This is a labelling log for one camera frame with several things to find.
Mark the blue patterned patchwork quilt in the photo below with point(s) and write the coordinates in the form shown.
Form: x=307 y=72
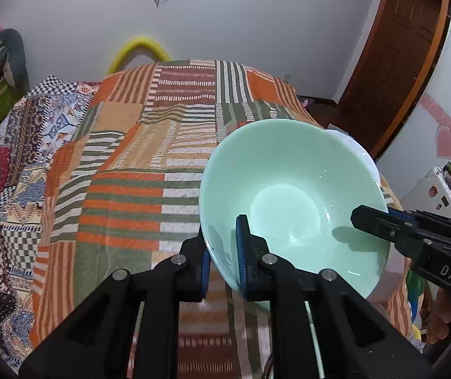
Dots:
x=37 y=126

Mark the striped patchwork blanket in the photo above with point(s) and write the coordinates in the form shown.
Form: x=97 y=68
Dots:
x=123 y=193

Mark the grey plush pillow toy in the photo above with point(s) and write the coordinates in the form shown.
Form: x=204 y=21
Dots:
x=12 y=60

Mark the pink bowl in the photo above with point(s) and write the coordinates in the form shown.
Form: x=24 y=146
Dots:
x=391 y=277

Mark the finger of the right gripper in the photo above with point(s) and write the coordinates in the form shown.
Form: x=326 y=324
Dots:
x=403 y=216
x=431 y=227

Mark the white spotted bowl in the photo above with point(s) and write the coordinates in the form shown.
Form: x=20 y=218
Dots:
x=359 y=151

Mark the brown wooden door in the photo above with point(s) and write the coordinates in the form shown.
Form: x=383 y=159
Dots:
x=397 y=61

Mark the mint green bowl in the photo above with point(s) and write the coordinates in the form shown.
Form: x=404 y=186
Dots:
x=297 y=185

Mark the right hand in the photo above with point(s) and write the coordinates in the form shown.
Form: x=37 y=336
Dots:
x=440 y=317

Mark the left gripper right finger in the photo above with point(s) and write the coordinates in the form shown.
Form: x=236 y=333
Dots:
x=320 y=325

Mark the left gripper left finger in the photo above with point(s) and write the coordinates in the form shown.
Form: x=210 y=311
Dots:
x=128 y=325

